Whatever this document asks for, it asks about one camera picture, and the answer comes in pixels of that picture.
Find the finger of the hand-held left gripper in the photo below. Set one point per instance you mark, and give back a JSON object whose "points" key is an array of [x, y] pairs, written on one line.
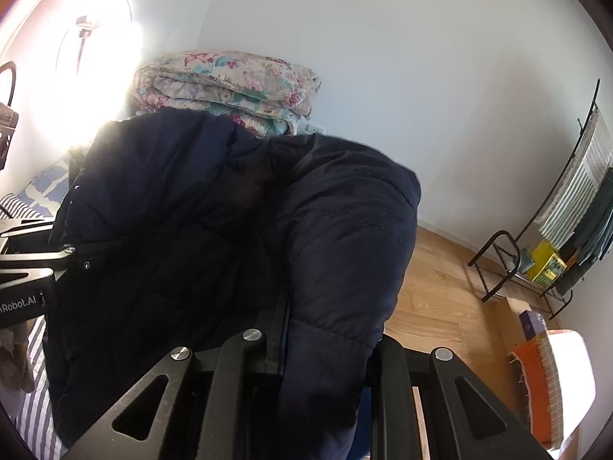
{"points": [[33, 261], [26, 227]]}

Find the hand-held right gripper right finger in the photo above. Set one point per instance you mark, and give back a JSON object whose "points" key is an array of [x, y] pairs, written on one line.
{"points": [[388, 369]]}

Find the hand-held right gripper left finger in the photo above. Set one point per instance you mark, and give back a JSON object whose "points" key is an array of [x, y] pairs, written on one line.
{"points": [[273, 345]]}

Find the navy puffer jacket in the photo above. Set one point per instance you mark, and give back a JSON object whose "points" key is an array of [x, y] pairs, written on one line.
{"points": [[191, 225]]}

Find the person's left forearm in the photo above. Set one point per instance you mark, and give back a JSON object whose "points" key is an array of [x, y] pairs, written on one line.
{"points": [[14, 354]]}

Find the dark hanging clothes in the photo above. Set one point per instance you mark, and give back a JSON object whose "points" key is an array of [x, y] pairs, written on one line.
{"points": [[591, 239]]}

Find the black clothes rack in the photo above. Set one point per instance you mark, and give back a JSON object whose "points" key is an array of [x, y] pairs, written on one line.
{"points": [[555, 191]]}

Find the blue checked blanket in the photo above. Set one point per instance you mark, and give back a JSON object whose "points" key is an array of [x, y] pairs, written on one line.
{"points": [[45, 187]]}

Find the bed with striped sheet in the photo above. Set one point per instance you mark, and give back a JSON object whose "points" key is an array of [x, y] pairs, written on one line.
{"points": [[36, 421]]}

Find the black metal shoe rack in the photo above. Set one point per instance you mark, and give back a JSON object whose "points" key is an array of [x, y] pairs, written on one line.
{"points": [[498, 268]]}

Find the orange stool with white cushion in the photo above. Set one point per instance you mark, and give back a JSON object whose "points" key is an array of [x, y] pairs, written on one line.
{"points": [[536, 383]]}

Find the purple box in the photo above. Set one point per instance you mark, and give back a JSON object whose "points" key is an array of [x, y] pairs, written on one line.
{"points": [[531, 325]]}

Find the yellow box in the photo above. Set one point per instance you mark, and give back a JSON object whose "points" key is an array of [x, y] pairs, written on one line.
{"points": [[548, 263]]}

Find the floral quilt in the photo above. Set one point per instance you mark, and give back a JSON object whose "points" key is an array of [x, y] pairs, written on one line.
{"points": [[215, 86]]}

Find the green striped towel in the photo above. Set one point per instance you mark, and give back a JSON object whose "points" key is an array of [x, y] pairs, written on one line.
{"points": [[579, 187]]}

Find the white wall socket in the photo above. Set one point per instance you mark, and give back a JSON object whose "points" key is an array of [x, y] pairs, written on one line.
{"points": [[316, 129]]}

